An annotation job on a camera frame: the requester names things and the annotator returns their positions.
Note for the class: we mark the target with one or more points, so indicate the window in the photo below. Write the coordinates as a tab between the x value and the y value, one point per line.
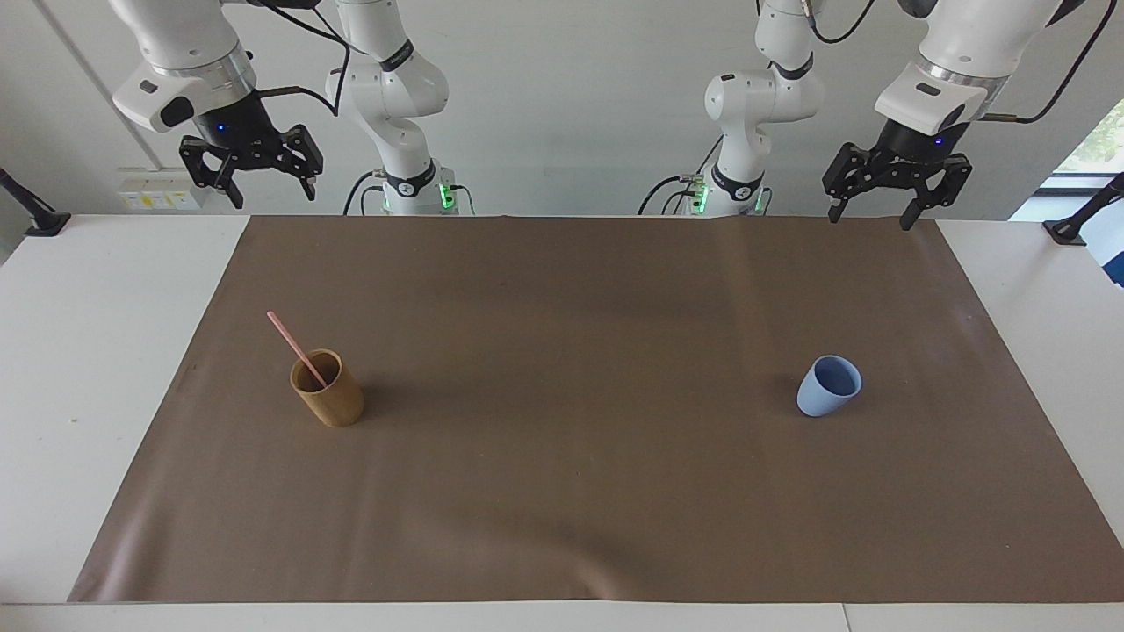
1098	145

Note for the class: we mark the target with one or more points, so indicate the pink chopstick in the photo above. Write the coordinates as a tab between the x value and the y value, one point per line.
288	338

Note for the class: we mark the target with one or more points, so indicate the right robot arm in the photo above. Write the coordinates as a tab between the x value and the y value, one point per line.
399	88

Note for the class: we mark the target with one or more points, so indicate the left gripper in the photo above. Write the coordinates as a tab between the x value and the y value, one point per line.
918	145

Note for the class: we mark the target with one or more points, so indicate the blue and white object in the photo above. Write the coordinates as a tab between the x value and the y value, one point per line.
1108	254

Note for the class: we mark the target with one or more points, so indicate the white wall socket box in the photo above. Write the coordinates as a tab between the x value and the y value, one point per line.
158	191

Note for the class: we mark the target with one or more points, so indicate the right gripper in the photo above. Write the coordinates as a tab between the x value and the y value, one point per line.
239	127

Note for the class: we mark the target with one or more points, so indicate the blue cup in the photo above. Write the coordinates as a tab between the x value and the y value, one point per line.
821	395

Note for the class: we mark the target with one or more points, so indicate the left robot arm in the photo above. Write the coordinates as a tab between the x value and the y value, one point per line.
755	92

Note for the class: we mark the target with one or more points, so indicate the black stand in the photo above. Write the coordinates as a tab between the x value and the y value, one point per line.
31	211
1084	215

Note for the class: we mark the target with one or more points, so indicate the bamboo cup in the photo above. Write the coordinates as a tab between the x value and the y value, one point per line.
334	399

